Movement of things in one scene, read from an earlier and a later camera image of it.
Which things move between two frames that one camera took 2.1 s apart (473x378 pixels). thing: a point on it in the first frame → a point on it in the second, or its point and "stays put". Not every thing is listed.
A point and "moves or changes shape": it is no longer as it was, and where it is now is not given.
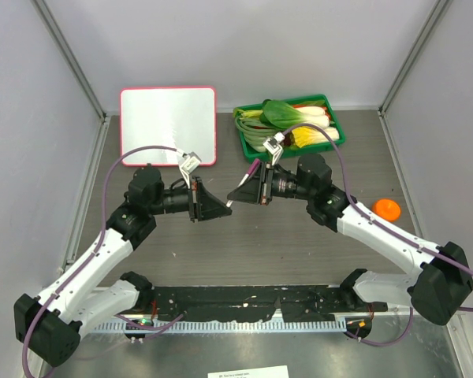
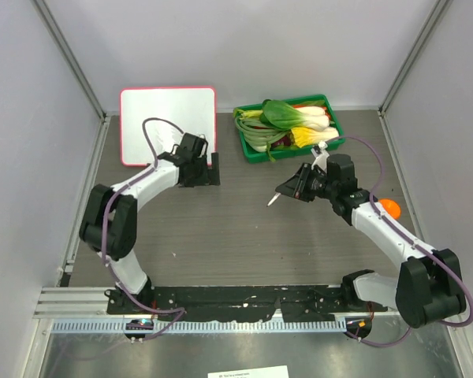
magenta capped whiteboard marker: x=251 y=171 moves or changes shape
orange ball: x=388 y=209 stays put
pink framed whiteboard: x=183 y=117 stays put
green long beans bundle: x=255 y=130 stays put
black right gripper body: x=266 y=176 → x=310 y=184
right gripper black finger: x=248 y=192 → x=290 y=187
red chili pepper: x=296 y=106 stays put
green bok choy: x=284 y=115 stays put
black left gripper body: x=195 y=198 → x=200 y=173
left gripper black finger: x=206 y=196 → x=214 y=173
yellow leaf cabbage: x=305 y=135 stays put
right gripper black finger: x=252 y=185 → x=293 y=180
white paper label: x=278 y=372 stays put
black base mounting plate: x=215 y=304 stays put
